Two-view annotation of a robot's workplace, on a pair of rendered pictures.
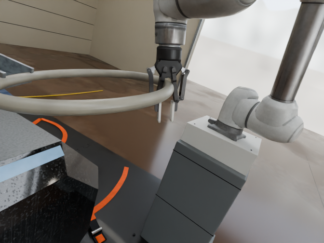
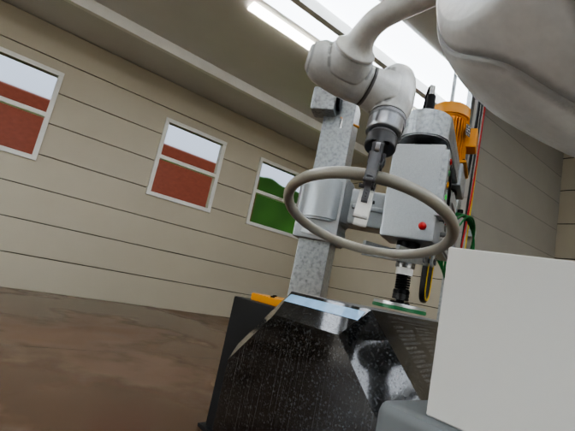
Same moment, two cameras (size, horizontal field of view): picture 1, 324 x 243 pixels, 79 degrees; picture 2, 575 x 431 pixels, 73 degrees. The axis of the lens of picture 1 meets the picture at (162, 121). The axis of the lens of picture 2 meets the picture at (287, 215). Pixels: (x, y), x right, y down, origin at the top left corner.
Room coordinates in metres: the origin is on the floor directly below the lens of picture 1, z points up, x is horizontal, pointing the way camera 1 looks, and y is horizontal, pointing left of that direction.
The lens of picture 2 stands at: (0.91, -0.80, 0.87)
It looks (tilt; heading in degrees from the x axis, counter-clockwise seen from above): 10 degrees up; 121
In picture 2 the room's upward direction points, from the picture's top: 12 degrees clockwise
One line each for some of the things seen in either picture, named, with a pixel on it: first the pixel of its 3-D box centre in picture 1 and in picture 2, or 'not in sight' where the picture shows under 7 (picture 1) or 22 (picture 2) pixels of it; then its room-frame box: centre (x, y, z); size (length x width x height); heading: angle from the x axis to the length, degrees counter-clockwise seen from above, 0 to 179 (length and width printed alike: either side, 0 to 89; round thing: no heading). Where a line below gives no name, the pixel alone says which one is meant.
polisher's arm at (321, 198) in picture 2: not in sight; (358, 209); (0.09, 1.38, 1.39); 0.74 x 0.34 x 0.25; 22
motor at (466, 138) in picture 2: not in sight; (448, 138); (0.52, 1.56, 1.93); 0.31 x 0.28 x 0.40; 2
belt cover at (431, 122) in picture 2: not in sight; (434, 164); (0.52, 1.25, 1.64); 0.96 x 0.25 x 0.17; 92
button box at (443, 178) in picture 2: not in sight; (442, 185); (0.64, 0.83, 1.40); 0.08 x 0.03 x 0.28; 92
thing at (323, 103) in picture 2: not in sight; (326, 102); (-0.15, 1.17, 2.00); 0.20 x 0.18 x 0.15; 162
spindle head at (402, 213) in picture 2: not in sight; (417, 203); (0.53, 0.98, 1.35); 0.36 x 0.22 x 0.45; 92
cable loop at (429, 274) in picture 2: not in sight; (427, 275); (0.51, 1.56, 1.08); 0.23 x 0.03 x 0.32; 92
